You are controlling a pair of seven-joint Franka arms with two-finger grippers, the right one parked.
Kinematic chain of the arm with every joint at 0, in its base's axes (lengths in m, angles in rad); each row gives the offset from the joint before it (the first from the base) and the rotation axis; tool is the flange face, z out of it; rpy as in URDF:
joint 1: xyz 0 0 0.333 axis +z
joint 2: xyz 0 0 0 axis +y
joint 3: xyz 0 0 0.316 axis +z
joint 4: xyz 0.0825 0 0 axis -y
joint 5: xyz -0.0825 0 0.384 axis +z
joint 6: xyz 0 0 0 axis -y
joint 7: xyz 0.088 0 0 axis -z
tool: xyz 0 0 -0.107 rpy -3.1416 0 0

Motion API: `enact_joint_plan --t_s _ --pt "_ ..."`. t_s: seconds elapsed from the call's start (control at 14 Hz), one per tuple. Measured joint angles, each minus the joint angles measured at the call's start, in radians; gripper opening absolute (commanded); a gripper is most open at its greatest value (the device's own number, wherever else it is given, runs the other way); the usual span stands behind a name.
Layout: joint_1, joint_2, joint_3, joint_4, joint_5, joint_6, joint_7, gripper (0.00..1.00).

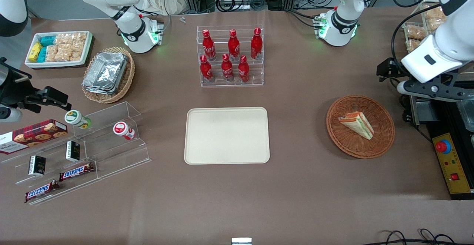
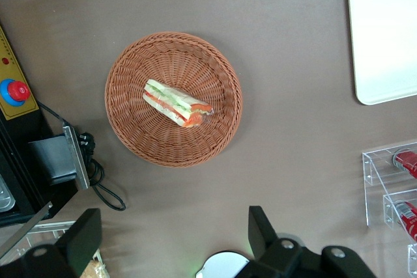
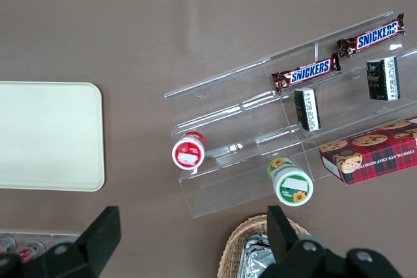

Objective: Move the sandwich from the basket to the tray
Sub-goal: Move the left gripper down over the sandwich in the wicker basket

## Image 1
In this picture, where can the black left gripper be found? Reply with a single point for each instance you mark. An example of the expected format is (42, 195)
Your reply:
(387, 68)

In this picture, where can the red cola bottle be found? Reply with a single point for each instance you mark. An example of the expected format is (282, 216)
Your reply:
(206, 70)
(208, 46)
(243, 70)
(227, 69)
(233, 45)
(256, 45)

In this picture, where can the Snickers chocolate bar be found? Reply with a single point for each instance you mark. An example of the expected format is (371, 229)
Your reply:
(40, 192)
(76, 172)

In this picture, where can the teal snack packet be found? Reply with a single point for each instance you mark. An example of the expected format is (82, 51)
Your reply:
(48, 40)
(42, 55)

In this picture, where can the yellow emergency stop box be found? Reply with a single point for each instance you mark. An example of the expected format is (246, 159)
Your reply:
(453, 171)

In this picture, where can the clear container of breads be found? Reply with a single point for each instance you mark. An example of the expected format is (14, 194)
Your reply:
(416, 33)

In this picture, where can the small white block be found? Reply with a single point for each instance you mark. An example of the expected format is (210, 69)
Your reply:
(241, 241)

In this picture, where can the red lidded cup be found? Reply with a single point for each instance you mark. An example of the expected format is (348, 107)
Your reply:
(123, 129)

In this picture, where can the clear bag of crackers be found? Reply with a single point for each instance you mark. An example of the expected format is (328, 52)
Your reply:
(72, 46)
(52, 53)

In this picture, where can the small black box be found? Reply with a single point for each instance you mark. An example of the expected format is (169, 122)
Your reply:
(73, 151)
(37, 165)

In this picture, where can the oval light wicker basket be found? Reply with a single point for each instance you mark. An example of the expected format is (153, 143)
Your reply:
(127, 78)

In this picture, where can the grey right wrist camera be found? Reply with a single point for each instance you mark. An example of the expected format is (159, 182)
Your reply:
(8, 114)

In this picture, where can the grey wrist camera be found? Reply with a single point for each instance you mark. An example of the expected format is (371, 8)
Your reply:
(403, 88)
(8, 114)

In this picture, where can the yellow snack packet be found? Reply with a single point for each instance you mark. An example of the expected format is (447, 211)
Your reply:
(35, 52)

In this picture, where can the cream plastic tray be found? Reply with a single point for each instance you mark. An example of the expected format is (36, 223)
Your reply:
(226, 135)

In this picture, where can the triangle sandwich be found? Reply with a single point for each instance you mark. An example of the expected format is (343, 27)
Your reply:
(357, 124)

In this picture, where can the green lidded cup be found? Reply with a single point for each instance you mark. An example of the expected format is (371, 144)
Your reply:
(76, 118)

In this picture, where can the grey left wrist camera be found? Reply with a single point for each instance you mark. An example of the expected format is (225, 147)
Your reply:
(403, 88)

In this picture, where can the clear acrylic stepped shelf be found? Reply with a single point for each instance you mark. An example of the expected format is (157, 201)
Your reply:
(118, 156)
(52, 185)

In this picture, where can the red cookie box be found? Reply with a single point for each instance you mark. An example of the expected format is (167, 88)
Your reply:
(33, 135)

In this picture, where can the black aluminium frame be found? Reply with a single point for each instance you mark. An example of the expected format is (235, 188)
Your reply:
(437, 121)

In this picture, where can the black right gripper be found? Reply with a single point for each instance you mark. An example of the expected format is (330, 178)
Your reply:
(14, 89)

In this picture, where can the stack of foil trays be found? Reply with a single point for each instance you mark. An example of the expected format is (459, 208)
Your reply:
(105, 72)

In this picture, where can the clear acrylic bottle rack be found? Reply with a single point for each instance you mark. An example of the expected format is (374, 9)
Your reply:
(255, 78)

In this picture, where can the round brown wicker basket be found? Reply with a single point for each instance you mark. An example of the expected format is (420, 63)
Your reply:
(344, 141)

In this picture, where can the white rectangular snack tray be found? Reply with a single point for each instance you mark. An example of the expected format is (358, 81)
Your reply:
(59, 64)

